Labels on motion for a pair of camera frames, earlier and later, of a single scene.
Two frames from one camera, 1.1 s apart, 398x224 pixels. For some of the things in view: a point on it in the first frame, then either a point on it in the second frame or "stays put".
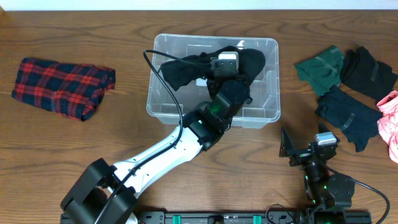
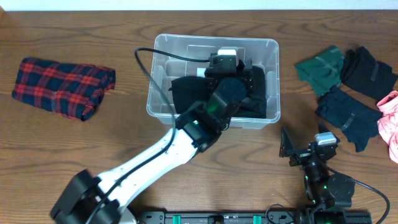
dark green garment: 322,71 stays put
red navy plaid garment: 74,90 stays put
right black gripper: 301,155 stays put
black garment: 179,72 → 188,91
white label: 201,82 → 200,72
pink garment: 388,122 stays put
